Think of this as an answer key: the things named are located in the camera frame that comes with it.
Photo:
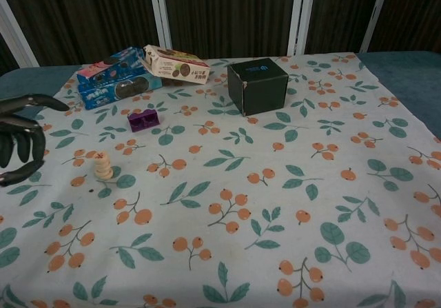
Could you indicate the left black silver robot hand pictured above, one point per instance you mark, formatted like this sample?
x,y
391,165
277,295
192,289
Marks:
x,y
24,142

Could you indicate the round wooden chess piece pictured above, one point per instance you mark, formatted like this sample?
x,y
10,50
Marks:
x,y
103,171
104,176
102,161
103,166
100,155

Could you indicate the blue pink Oreo box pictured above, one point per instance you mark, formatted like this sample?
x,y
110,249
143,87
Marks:
x,y
110,65

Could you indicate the purple toy brick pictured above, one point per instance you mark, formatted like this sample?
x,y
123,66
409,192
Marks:
x,y
144,122

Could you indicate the dark slatted partition panel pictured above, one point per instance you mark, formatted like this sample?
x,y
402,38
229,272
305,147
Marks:
x,y
227,15
86,18
337,11
413,11

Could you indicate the white chocolate cookie box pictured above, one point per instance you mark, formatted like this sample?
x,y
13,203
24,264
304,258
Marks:
x,y
175,67

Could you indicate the floral print tablecloth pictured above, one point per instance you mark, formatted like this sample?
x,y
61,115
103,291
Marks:
x,y
241,184

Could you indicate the black cube box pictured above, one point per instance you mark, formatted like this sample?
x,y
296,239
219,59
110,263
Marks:
x,y
262,91

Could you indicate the white partition post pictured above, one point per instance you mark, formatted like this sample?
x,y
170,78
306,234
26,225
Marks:
x,y
299,15
161,18
375,15
17,36

